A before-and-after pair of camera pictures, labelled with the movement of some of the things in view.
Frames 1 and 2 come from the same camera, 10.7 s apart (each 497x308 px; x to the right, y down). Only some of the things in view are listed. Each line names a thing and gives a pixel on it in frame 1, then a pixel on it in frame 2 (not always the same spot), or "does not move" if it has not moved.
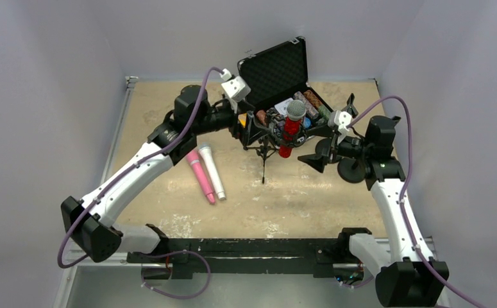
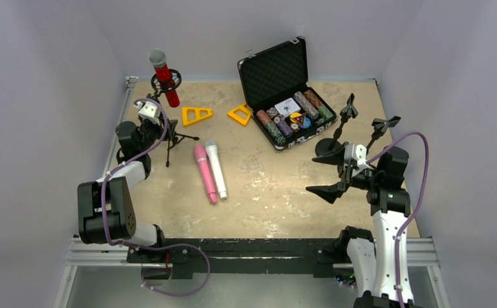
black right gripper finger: x=324 y=131 to x=336 y=158
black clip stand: x=327 y=149 does not move
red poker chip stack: x=261 y=115 does not move
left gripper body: x=240 y=126 to x=152 y=125
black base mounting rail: x=185 y=256 does not move
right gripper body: x=331 y=142 to x=344 y=171
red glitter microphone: x=295 y=110 to x=158 y=58
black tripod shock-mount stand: x=272 y=135 to x=172 y=136
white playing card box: x=281 y=108 does not move
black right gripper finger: x=317 y=161 to x=329 y=193
